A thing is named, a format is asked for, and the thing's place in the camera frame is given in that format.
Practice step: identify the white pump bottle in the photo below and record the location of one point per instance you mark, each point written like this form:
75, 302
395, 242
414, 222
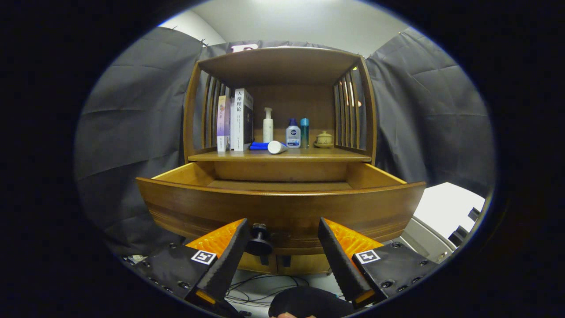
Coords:
268, 130

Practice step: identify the wooden cabinet door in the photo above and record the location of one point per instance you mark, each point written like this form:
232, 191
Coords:
309, 265
251, 266

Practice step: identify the brown wooden cabinet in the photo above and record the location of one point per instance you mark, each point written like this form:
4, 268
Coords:
278, 66

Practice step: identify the white book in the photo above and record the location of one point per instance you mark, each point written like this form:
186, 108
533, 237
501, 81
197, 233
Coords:
239, 123

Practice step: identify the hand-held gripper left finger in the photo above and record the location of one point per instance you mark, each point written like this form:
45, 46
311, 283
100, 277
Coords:
229, 260

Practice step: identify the grey slatted object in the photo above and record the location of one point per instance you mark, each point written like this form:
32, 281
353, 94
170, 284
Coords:
423, 240

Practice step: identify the purple book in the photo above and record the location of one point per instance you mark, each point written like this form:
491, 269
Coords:
223, 123

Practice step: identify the blue folded cloth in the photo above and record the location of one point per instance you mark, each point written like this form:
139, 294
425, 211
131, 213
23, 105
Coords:
258, 146

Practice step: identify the dark cloth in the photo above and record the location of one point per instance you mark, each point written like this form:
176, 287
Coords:
309, 302

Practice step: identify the beige lidded teacup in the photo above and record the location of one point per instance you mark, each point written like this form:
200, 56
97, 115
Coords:
324, 139

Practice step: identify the white flat board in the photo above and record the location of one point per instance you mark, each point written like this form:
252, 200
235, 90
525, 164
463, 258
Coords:
446, 207

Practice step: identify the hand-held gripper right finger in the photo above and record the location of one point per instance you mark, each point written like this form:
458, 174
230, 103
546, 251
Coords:
337, 260

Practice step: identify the wooden countertop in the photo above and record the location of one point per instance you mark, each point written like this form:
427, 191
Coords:
318, 154

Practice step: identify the white bottle with blue cap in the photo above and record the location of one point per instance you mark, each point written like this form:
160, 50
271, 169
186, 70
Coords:
293, 138

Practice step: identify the teal slim bottle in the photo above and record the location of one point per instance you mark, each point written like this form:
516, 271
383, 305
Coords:
304, 134

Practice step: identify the white squeeze tube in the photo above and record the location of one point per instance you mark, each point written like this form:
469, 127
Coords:
276, 147

